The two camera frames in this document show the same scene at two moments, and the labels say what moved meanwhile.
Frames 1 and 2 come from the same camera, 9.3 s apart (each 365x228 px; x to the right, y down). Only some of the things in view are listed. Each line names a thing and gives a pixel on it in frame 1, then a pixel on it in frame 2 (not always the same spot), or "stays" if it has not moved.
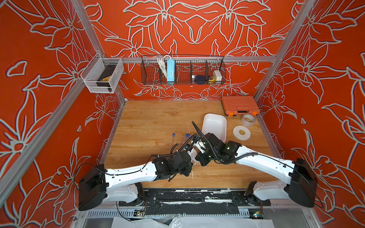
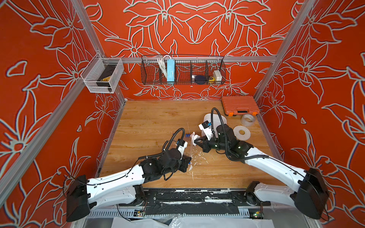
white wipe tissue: (193, 153) to (194, 137)
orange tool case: (239, 105) stays
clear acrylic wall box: (102, 75) stays
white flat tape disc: (246, 135) stays
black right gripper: (201, 159) to (205, 143)
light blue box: (170, 70) stays
